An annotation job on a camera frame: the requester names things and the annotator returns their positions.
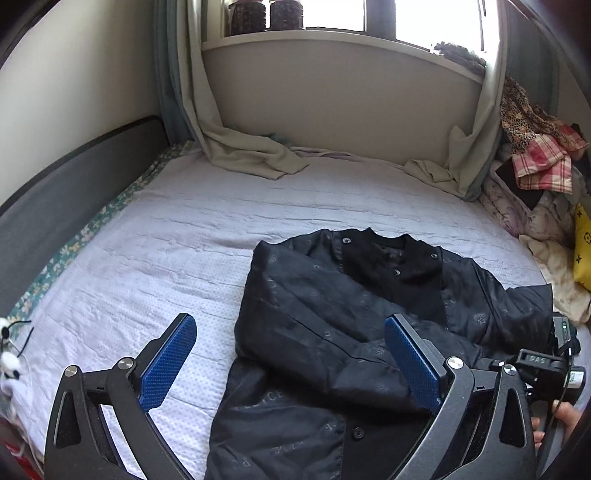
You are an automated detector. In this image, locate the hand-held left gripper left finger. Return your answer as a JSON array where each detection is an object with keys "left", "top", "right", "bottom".
[{"left": 44, "top": 313, "right": 199, "bottom": 480}]

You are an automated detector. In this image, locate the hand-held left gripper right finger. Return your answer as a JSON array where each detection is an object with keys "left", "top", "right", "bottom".
[{"left": 384, "top": 314, "right": 539, "bottom": 480}]

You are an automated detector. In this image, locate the black padded jacket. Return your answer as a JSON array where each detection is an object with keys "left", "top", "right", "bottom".
[{"left": 205, "top": 227, "right": 555, "bottom": 480}]

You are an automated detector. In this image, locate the person's right hand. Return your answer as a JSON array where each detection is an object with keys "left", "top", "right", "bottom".
[{"left": 531, "top": 401, "right": 581, "bottom": 448}]

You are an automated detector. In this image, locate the cream crumpled cloth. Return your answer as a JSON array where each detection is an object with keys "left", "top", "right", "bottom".
[{"left": 518, "top": 233, "right": 591, "bottom": 325}]

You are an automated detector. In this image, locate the white textured bedspread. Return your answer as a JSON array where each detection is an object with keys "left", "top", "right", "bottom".
[{"left": 9, "top": 148, "right": 557, "bottom": 480}]

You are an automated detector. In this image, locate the yellow patterned bag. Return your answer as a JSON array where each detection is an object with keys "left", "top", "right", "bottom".
[{"left": 573, "top": 203, "right": 591, "bottom": 292}]

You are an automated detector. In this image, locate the green floral bed sheet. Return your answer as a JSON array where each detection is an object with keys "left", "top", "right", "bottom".
[{"left": 11, "top": 141, "right": 195, "bottom": 319}]

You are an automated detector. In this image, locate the white plush toy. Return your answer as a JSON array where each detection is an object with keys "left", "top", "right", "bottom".
[{"left": 0, "top": 316, "right": 34, "bottom": 394}]

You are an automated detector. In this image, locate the pale floral quilt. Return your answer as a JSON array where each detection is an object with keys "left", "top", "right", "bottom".
[{"left": 479, "top": 142, "right": 583, "bottom": 241}]

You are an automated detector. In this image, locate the grey padded headboard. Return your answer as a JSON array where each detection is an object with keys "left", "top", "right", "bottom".
[{"left": 0, "top": 115, "right": 171, "bottom": 315}]

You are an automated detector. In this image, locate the black cloth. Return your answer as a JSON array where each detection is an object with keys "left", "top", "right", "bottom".
[{"left": 495, "top": 159, "right": 546, "bottom": 212}]

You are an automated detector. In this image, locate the red plaid cloth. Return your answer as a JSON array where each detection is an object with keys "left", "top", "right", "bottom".
[{"left": 510, "top": 121, "right": 590, "bottom": 193}]

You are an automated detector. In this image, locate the cream curtain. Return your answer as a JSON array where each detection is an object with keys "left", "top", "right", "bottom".
[
  {"left": 404, "top": 32, "right": 509, "bottom": 202},
  {"left": 185, "top": 0, "right": 311, "bottom": 182}
]

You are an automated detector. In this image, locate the leopard print cloth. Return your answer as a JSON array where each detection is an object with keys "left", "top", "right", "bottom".
[{"left": 500, "top": 76, "right": 563, "bottom": 154}]

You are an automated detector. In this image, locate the dark knitted cloth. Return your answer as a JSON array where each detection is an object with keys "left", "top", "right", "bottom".
[{"left": 431, "top": 41, "right": 489, "bottom": 75}]

